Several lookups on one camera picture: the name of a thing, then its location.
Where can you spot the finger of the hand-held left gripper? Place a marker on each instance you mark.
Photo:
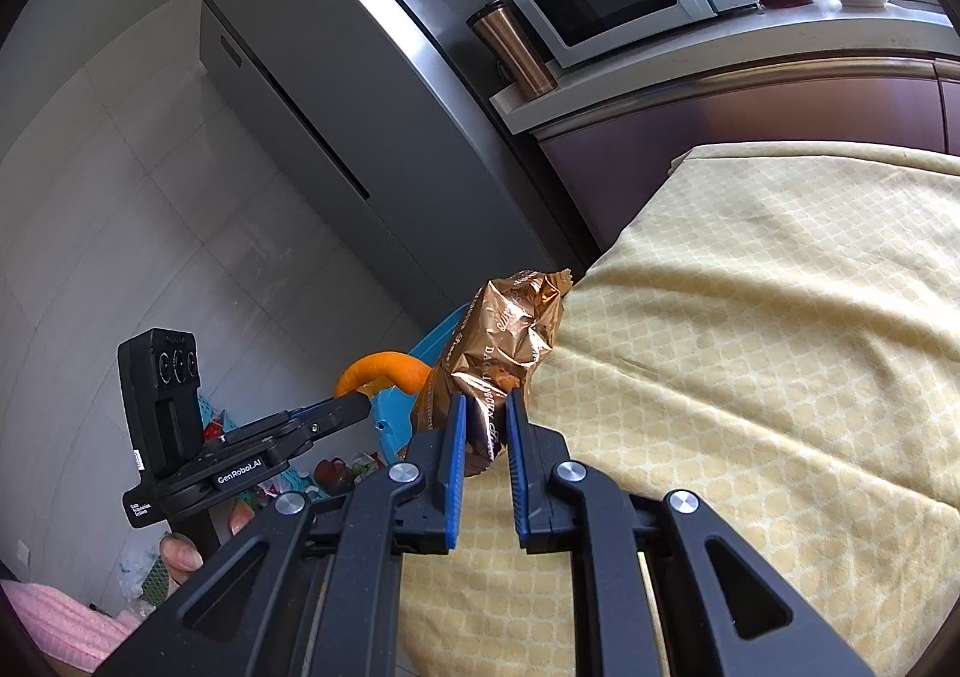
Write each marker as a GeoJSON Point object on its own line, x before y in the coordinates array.
{"type": "Point", "coordinates": [262, 426]}
{"type": "Point", "coordinates": [341, 415]}

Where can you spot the green and white plastic bag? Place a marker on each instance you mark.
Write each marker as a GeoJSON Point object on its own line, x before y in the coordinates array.
{"type": "Point", "coordinates": [154, 576]}

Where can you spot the yellow patterned tablecloth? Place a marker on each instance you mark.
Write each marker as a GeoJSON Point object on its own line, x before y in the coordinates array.
{"type": "Point", "coordinates": [750, 347]}

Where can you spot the blue trash bin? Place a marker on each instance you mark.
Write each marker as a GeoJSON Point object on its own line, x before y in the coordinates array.
{"type": "Point", "coordinates": [394, 422]}

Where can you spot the grey refrigerator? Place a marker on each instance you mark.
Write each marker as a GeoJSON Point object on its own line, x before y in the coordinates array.
{"type": "Point", "coordinates": [337, 85]}

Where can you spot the copper travel mug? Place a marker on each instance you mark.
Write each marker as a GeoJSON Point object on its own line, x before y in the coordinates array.
{"type": "Point", "coordinates": [514, 51]}

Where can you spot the orange carrot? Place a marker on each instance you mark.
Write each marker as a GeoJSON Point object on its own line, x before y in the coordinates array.
{"type": "Point", "coordinates": [382, 364]}

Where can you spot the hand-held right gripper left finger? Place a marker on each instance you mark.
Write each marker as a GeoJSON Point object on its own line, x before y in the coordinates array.
{"type": "Point", "coordinates": [452, 474]}

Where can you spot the kitchen counter with brown cabinets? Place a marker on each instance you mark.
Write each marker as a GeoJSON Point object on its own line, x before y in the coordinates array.
{"type": "Point", "coordinates": [675, 122]}

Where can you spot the large gold snack bag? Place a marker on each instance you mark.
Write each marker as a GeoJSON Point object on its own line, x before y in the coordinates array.
{"type": "Point", "coordinates": [510, 332]}

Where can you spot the person's left hand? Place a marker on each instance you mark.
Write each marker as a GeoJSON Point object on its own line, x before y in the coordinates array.
{"type": "Point", "coordinates": [182, 557]}

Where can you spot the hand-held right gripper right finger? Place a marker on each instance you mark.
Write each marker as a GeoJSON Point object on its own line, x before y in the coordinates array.
{"type": "Point", "coordinates": [517, 482]}

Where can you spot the pink cloth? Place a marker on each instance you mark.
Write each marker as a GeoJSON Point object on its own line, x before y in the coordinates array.
{"type": "Point", "coordinates": [60, 624]}

